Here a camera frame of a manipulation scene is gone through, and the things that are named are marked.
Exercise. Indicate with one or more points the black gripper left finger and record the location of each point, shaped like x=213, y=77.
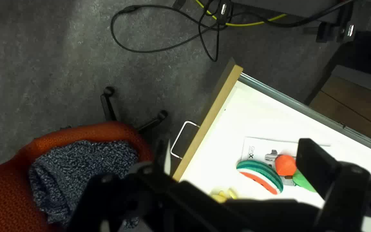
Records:
x=109, y=202

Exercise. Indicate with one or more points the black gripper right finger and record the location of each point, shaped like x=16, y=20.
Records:
x=319, y=172

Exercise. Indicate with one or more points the yellow toy piece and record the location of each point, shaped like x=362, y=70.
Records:
x=221, y=195

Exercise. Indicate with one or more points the orange toy ball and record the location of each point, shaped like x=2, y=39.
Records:
x=285, y=165

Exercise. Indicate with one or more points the orange fabric chair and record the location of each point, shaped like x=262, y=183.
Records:
x=6, y=189

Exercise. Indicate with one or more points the wooden front white drawer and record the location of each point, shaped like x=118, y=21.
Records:
x=245, y=129

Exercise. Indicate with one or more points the black chair wheel base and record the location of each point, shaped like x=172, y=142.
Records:
x=107, y=105

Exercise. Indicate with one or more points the wooden base cabinet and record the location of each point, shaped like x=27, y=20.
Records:
x=357, y=107

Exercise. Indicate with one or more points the green toy leaf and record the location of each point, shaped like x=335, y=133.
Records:
x=302, y=181

